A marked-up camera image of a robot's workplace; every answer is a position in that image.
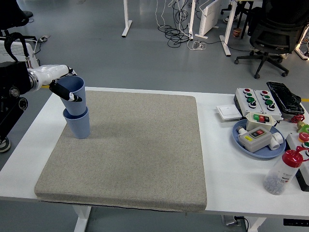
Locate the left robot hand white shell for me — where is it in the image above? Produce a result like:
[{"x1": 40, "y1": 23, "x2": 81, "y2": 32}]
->
[{"x1": 28, "y1": 64, "x2": 83, "y2": 102}]

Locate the blue ribbed plastic cup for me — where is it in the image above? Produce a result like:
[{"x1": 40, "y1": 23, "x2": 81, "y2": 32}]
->
[
  {"x1": 56, "y1": 76, "x2": 87, "y2": 116},
  {"x1": 62, "y1": 107, "x2": 90, "y2": 140}
]

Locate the white desk leg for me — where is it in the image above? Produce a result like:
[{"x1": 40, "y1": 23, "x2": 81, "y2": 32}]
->
[
  {"x1": 121, "y1": 0, "x2": 133, "y2": 38},
  {"x1": 219, "y1": 0, "x2": 239, "y2": 58},
  {"x1": 187, "y1": 0, "x2": 197, "y2": 41}
]

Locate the grey-brown speckled mat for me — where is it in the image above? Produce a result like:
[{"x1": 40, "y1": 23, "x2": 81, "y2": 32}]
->
[{"x1": 33, "y1": 90, "x2": 208, "y2": 213}]

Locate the white table leg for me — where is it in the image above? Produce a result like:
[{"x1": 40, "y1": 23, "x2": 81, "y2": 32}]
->
[
  {"x1": 73, "y1": 205, "x2": 92, "y2": 232},
  {"x1": 248, "y1": 216, "x2": 267, "y2": 232}
]

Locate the person's black white shoe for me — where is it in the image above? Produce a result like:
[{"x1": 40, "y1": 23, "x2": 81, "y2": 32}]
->
[{"x1": 223, "y1": 14, "x2": 239, "y2": 24}]

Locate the white four-button control box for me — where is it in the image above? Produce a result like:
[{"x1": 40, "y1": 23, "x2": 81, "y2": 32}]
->
[
  {"x1": 235, "y1": 87, "x2": 263, "y2": 116},
  {"x1": 253, "y1": 89, "x2": 282, "y2": 120}
]

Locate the black mesh office chair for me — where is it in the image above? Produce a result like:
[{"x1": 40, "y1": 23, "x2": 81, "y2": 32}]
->
[{"x1": 234, "y1": 0, "x2": 309, "y2": 79}]

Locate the blue round plate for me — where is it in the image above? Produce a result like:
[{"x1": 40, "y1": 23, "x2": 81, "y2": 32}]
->
[{"x1": 232, "y1": 120, "x2": 286, "y2": 159}]

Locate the black wrapped tray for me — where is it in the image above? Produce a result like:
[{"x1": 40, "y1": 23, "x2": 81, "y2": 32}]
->
[{"x1": 266, "y1": 81, "x2": 305, "y2": 115}]

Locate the clear bottle red cap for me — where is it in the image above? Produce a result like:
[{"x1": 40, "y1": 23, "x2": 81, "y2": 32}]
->
[{"x1": 262, "y1": 146, "x2": 309, "y2": 195}]

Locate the white box with mushroom button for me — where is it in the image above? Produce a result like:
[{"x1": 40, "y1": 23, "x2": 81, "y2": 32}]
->
[{"x1": 285, "y1": 124, "x2": 309, "y2": 191}]

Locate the black table control panel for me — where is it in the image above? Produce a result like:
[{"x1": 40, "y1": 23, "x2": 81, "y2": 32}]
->
[{"x1": 282, "y1": 218, "x2": 309, "y2": 226}]

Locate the white panel heater with handle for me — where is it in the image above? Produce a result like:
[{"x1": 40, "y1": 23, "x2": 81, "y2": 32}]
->
[{"x1": 0, "y1": 38, "x2": 41, "y2": 69}]

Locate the white hanging cable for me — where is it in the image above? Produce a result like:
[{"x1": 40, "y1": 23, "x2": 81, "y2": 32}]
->
[{"x1": 154, "y1": 0, "x2": 168, "y2": 30}]

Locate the black cable pile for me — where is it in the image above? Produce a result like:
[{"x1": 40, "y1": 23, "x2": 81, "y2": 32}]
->
[{"x1": 165, "y1": 0, "x2": 194, "y2": 48}]

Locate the white wall switch plate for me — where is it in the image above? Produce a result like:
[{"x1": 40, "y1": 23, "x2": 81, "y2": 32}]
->
[{"x1": 215, "y1": 104, "x2": 242, "y2": 121}]

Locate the cream switch box green red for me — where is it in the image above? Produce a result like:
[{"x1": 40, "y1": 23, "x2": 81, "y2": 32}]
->
[{"x1": 245, "y1": 112, "x2": 278, "y2": 132}]

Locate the grey switch box red button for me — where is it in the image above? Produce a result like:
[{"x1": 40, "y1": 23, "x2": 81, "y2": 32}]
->
[{"x1": 238, "y1": 127, "x2": 271, "y2": 153}]

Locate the black cable under table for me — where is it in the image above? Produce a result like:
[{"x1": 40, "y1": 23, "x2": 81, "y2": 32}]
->
[{"x1": 234, "y1": 216, "x2": 249, "y2": 230}]

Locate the brass valve red handle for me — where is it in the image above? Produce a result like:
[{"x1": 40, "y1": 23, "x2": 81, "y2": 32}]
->
[{"x1": 291, "y1": 115, "x2": 307, "y2": 132}]

